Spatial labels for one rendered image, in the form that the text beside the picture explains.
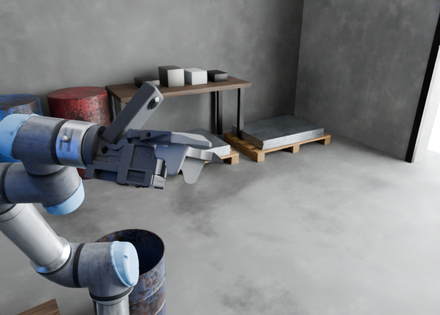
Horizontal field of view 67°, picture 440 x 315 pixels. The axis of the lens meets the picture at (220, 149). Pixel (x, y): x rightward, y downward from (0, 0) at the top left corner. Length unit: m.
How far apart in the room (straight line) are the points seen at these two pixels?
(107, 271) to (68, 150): 0.47
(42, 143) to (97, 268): 0.47
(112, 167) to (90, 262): 0.47
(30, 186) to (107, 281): 0.40
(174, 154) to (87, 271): 0.57
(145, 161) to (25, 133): 0.19
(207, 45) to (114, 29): 1.21
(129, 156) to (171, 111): 4.04
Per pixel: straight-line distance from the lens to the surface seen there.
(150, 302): 1.93
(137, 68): 4.28
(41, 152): 0.58
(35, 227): 0.82
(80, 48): 4.12
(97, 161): 0.54
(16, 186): 0.67
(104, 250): 0.96
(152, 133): 0.47
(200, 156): 0.56
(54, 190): 0.64
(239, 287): 2.35
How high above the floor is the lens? 1.67
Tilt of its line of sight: 23 degrees down
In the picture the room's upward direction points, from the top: straight up
